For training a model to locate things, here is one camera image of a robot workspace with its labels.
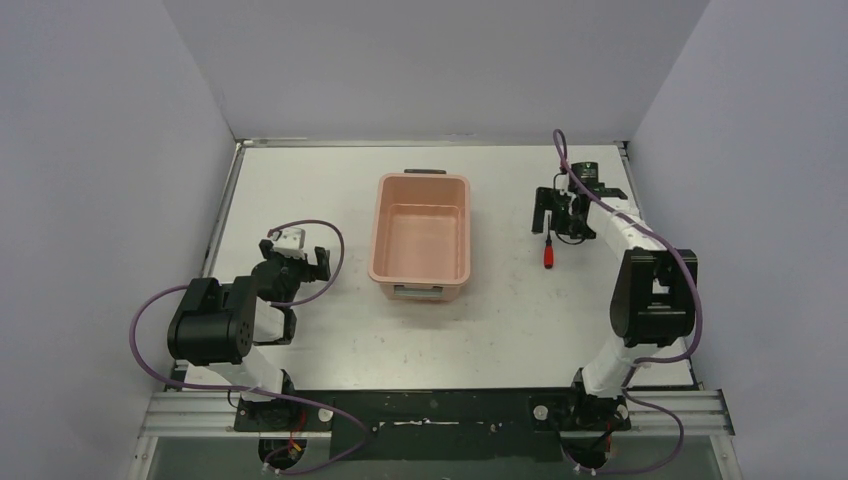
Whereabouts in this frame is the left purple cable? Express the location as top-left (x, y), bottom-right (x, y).
top-left (128, 219), bottom-right (372, 477)

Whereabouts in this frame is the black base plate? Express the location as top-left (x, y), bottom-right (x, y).
top-left (233, 383), bottom-right (631, 462)

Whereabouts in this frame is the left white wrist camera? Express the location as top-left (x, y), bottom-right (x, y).
top-left (271, 227), bottom-right (306, 260)

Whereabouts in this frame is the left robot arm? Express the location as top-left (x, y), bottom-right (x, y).
top-left (167, 238), bottom-right (331, 431)

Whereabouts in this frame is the red black screwdriver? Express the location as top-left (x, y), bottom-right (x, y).
top-left (543, 230), bottom-right (555, 269)

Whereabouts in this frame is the purple cable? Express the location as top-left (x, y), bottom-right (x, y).
top-left (128, 219), bottom-right (372, 477)
top-left (552, 128), bottom-right (705, 477)

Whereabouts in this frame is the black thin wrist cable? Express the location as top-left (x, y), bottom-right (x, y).
top-left (560, 215), bottom-right (591, 246)

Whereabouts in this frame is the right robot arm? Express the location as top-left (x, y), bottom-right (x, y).
top-left (531, 162), bottom-right (698, 429)

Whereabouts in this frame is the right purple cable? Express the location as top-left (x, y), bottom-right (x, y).
top-left (552, 128), bottom-right (705, 477)

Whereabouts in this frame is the pink plastic bin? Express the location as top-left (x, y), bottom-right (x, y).
top-left (368, 169), bottom-right (472, 302)

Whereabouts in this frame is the aluminium frame rail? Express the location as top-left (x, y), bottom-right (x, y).
top-left (141, 390), bottom-right (735, 439)

